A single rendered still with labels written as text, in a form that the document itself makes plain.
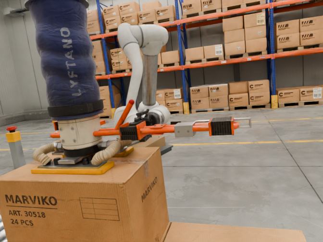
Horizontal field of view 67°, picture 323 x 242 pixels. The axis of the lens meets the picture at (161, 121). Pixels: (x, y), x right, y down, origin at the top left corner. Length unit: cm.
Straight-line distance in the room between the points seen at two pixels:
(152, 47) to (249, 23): 668
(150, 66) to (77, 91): 76
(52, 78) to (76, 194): 45
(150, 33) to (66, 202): 105
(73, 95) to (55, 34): 23
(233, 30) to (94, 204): 754
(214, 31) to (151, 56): 790
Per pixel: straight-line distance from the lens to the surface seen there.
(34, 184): 107
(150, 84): 170
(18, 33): 1344
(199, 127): 88
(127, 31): 154
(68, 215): 103
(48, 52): 104
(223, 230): 128
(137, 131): 94
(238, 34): 810
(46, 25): 105
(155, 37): 158
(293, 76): 953
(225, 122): 86
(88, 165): 101
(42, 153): 115
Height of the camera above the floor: 127
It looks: 10 degrees down
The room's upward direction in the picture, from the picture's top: 7 degrees counter-clockwise
